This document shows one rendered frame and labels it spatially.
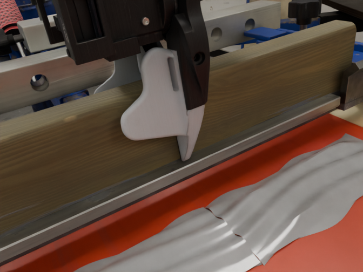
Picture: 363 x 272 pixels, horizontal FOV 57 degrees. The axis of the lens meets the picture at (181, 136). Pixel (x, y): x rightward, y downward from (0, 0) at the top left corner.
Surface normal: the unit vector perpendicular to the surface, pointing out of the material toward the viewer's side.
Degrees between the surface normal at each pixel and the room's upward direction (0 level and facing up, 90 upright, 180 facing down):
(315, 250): 0
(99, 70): 90
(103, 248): 0
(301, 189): 31
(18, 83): 90
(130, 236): 0
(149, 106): 84
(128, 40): 90
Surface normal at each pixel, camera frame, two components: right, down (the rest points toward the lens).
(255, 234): 0.28, -0.57
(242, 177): -0.11, -0.86
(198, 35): 0.47, 0.19
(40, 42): 0.51, 0.38
